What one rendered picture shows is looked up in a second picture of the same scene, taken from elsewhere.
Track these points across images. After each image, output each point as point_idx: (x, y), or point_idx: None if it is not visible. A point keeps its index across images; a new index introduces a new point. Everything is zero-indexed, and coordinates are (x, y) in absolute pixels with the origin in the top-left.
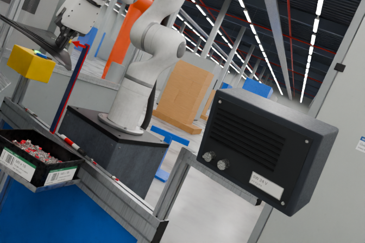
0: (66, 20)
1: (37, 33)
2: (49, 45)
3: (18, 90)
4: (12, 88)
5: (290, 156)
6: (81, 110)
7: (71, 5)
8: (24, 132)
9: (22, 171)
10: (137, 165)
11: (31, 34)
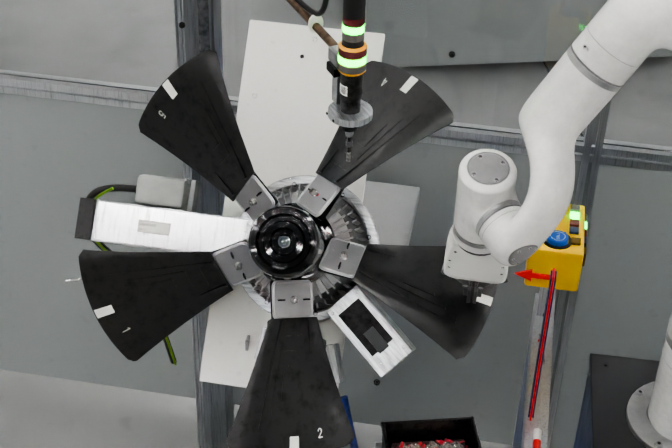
0: (449, 272)
1: (429, 281)
2: (437, 308)
3: (539, 294)
4: (638, 222)
5: None
6: (607, 372)
7: (446, 251)
8: (453, 423)
9: None
10: None
11: (403, 295)
